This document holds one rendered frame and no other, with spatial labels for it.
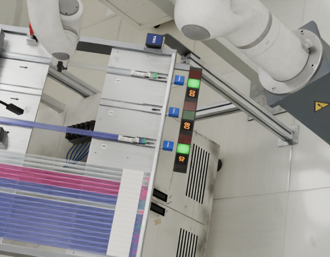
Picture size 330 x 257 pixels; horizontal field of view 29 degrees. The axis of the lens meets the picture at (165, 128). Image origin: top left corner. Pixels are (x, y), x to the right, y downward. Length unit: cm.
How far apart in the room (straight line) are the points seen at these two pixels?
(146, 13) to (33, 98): 138
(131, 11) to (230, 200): 116
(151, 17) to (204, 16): 188
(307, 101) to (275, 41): 23
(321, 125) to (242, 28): 47
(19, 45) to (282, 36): 87
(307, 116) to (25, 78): 85
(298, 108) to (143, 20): 168
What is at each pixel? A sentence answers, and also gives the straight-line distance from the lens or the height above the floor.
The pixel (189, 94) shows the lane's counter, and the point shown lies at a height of 66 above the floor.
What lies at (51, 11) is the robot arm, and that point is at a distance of 165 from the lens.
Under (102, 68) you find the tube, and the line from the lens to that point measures 198.
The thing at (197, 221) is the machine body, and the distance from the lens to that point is 247.
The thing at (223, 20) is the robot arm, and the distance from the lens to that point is 141.
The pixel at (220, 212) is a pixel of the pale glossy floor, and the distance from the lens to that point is 259.
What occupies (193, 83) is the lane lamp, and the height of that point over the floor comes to 66.
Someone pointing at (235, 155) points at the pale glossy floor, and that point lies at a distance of 265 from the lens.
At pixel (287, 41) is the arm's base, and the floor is 81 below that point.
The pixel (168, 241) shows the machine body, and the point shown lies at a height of 28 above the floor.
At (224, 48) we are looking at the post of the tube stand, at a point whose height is 38.
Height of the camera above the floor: 193
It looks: 40 degrees down
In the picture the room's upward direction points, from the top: 58 degrees counter-clockwise
